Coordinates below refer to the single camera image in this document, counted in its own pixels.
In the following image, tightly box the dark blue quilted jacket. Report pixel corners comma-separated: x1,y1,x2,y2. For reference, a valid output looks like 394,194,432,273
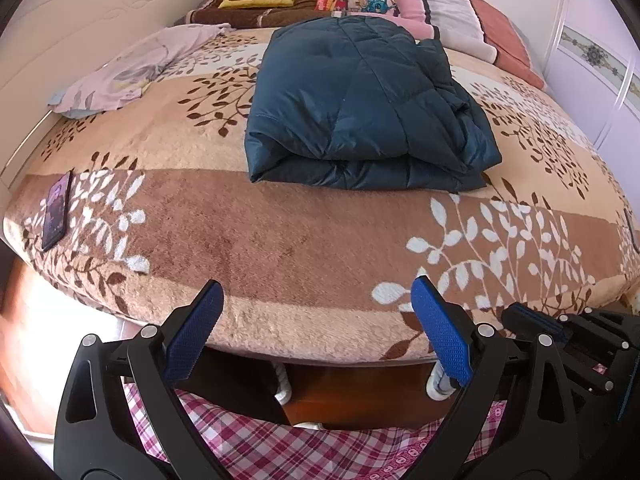
244,16,502,194

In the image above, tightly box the light floral cloth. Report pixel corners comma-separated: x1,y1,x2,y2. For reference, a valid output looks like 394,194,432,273
47,22,236,120

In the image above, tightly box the pink grey striped pillow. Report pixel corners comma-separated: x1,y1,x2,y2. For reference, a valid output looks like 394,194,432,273
387,0,501,63

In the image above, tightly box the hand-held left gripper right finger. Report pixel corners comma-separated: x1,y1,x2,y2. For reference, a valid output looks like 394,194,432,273
410,275,588,480

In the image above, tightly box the brown leaf-pattern fleece blanket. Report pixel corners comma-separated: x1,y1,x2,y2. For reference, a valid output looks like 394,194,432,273
2,25,640,363

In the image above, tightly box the white ribbed tube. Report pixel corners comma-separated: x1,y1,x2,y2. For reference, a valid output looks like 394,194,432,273
425,370,458,403
272,362,292,406

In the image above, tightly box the white bed headboard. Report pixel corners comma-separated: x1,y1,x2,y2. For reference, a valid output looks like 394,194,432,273
0,0,216,196

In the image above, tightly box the black smartphone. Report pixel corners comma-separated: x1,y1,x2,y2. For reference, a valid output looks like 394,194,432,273
622,207,640,253
40,170,74,253

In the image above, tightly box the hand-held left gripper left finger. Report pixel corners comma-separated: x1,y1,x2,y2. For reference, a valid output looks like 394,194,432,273
54,280,231,480

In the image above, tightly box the pink plaid pajamas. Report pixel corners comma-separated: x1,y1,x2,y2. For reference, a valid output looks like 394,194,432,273
122,382,506,480

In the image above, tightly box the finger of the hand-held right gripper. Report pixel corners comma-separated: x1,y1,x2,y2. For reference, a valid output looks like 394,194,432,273
501,304,572,350

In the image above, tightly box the white wardrobe with ornaments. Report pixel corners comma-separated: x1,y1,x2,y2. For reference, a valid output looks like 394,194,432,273
530,0,640,161

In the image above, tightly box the salmon pink pillow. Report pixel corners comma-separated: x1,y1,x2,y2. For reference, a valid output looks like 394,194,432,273
467,0,551,92

